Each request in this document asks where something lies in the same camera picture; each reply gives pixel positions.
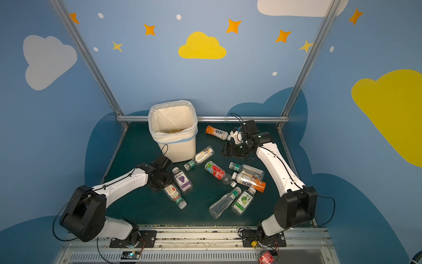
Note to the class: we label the aluminium right upright post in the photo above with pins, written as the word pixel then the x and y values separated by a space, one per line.
pixel 320 37

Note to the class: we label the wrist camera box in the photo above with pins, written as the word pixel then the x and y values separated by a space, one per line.
pixel 249 128
pixel 161 161

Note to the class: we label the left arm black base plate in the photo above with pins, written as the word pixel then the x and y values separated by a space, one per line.
pixel 138 240

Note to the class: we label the white ribbed plastic bin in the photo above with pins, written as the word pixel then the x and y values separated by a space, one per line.
pixel 179 152

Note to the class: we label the lime green label bottle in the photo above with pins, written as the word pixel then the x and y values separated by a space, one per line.
pixel 242 203

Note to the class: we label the aluminium left upright post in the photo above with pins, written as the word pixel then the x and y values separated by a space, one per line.
pixel 65 18

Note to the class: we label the clear blue-edged bin liner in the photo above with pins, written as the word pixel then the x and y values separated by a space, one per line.
pixel 173 115

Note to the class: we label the red green label soda bottle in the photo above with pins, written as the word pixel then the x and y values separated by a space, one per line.
pixel 219 174

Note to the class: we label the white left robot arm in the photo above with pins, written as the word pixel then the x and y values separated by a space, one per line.
pixel 85 214

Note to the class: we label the aluminium frame back rail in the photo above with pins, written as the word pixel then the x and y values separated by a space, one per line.
pixel 213 119

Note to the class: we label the aluminium upright post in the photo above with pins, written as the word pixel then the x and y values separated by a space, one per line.
pixel 65 18
pixel 320 37

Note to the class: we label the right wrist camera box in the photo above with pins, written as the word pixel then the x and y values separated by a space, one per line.
pixel 249 128

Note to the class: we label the crane label clear bottle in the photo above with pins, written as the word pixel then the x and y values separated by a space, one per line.
pixel 199 158

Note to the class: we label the orange white label bottle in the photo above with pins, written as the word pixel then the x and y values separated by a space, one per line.
pixel 249 181

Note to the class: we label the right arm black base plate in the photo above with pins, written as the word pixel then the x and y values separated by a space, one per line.
pixel 248 235

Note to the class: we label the clear green cap water bottle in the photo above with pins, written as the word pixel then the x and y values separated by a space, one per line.
pixel 248 170

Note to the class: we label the orange bottle near back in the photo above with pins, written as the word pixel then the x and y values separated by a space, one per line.
pixel 221 134

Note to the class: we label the grape juice purple label bottle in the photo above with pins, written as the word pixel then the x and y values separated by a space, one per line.
pixel 182 180

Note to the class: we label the green circuit board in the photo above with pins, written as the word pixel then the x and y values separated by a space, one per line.
pixel 130 255

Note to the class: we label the yellow tea red label bottle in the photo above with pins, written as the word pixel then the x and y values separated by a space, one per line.
pixel 174 131

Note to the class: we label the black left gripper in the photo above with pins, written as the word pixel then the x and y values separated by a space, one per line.
pixel 163 180

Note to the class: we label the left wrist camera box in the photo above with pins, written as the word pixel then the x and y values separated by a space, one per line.
pixel 161 161

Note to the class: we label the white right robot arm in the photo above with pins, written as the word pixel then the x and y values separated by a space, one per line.
pixel 297 202

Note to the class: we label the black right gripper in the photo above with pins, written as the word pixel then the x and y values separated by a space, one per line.
pixel 234 150

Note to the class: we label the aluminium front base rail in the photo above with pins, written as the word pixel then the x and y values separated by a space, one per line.
pixel 205 245

